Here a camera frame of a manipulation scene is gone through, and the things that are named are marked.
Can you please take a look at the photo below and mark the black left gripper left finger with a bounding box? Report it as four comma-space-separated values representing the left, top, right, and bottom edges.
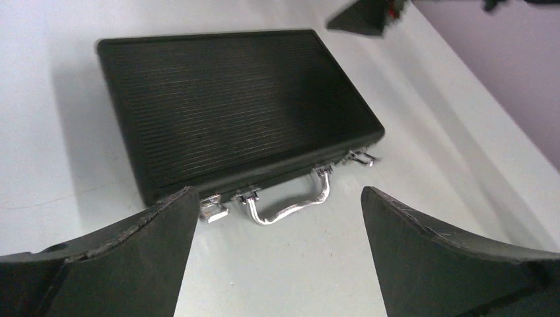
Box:
1, 187, 200, 316

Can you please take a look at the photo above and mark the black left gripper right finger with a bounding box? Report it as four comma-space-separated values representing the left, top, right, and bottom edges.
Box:
361, 186, 559, 316

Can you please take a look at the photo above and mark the black aluminium poker case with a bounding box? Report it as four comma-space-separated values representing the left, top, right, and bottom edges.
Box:
96, 29, 385, 226

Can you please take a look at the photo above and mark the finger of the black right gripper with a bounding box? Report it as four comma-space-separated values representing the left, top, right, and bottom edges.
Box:
326, 0, 409, 36

